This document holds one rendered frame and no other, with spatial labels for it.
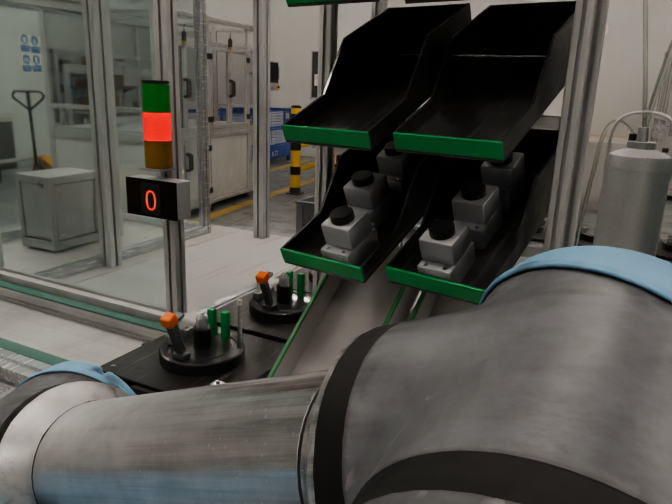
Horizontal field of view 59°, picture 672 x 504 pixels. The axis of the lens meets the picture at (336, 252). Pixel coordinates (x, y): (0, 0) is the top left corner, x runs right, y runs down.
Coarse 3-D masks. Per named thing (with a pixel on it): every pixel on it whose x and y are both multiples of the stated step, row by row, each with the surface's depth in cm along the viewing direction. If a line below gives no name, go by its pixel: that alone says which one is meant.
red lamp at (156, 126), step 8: (144, 112) 108; (144, 120) 107; (152, 120) 106; (160, 120) 107; (168, 120) 108; (144, 128) 108; (152, 128) 107; (160, 128) 107; (168, 128) 108; (144, 136) 108; (152, 136) 107; (160, 136) 107; (168, 136) 109
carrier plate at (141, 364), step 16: (256, 336) 109; (128, 352) 101; (144, 352) 101; (256, 352) 103; (272, 352) 103; (112, 368) 96; (128, 368) 96; (144, 368) 96; (160, 368) 96; (240, 368) 97; (256, 368) 97; (128, 384) 92; (144, 384) 91; (160, 384) 91; (176, 384) 91; (192, 384) 91; (208, 384) 92
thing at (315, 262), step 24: (384, 144) 94; (336, 168) 85; (360, 168) 90; (432, 168) 81; (336, 192) 86; (408, 192) 77; (408, 216) 78; (312, 240) 82; (384, 240) 75; (312, 264) 77; (336, 264) 74
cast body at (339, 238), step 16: (336, 208) 74; (352, 208) 75; (336, 224) 73; (352, 224) 72; (368, 224) 74; (336, 240) 74; (352, 240) 72; (368, 240) 75; (336, 256) 73; (352, 256) 73; (368, 256) 76
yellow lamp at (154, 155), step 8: (144, 144) 109; (152, 144) 108; (160, 144) 108; (168, 144) 109; (144, 152) 109; (152, 152) 108; (160, 152) 108; (168, 152) 109; (152, 160) 108; (160, 160) 108; (168, 160) 109; (152, 168) 109; (160, 168) 109
